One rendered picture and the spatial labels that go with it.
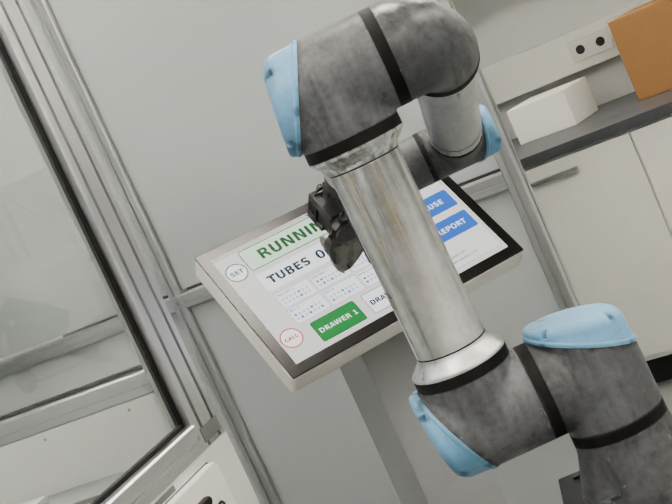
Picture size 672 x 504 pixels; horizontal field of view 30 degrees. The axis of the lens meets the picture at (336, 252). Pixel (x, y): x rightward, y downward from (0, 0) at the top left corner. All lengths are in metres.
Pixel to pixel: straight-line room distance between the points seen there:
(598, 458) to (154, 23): 2.03
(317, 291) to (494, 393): 0.84
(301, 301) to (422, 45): 0.92
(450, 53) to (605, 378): 0.40
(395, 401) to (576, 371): 0.92
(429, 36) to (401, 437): 1.10
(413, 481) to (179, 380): 0.58
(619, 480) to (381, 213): 0.40
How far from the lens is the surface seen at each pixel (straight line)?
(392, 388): 2.31
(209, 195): 3.23
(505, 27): 4.93
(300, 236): 2.29
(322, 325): 2.17
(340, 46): 1.37
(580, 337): 1.43
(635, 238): 4.23
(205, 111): 3.18
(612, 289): 4.30
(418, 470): 2.34
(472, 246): 2.32
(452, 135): 1.64
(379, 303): 2.21
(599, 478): 1.48
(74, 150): 1.96
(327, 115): 1.36
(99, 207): 1.95
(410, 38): 1.36
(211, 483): 1.94
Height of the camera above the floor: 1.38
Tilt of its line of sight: 7 degrees down
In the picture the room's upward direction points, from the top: 24 degrees counter-clockwise
